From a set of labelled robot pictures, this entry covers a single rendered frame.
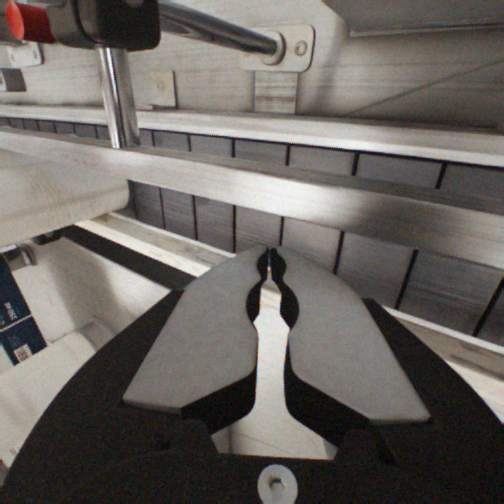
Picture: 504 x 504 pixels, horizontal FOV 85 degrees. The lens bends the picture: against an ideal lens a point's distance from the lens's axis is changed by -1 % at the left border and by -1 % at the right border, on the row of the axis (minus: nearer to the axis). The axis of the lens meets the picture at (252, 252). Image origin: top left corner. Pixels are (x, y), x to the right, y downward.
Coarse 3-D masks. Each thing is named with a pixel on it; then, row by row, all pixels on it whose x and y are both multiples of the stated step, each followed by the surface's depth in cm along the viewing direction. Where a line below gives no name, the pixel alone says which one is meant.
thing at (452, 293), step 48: (144, 144) 22; (192, 144) 19; (240, 144) 17; (288, 144) 16; (144, 192) 25; (480, 192) 12; (240, 240) 21; (288, 240) 18; (336, 240) 16; (384, 288) 16; (432, 288) 15; (480, 288) 13; (480, 336) 14
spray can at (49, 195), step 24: (24, 168) 19; (48, 168) 20; (72, 168) 21; (0, 192) 18; (24, 192) 18; (48, 192) 20; (72, 192) 21; (96, 192) 22; (120, 192) 24; (0, 216) 17; (24, 216) 19; (48, 216) 20; (72, 216) 22; (0, 240) 18
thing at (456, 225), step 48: (0, 144) 18; (48, 144) 14; (96, 144) 12; (192, 192) 10; (240, 192) 9; (288, 192) 8; (336, 192) 7; (384, 192) 6; (432, 192) 7; (384, 240) 7; (432, 240) 6; (480, 240) 6
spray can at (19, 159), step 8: (80, 136) 26; (0, 152) 21; (8, 152) 21; (0, 160) 21; (8, 160) 21; (16, 160) 22; (24, 160) 22; (32, 160) 22; (40, 160) 23; (48, 160) 23; (0, 168) 21
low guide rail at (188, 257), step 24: (96, 216) 26; (120, 240) 23; (144, 240) 22; (168, 240) 22; (192, 264) 19; (216, 264) 19; (264, 288) 16; (432, 336) 13; (456, 360) 12; (480, 360) 12; (480, 384) 12
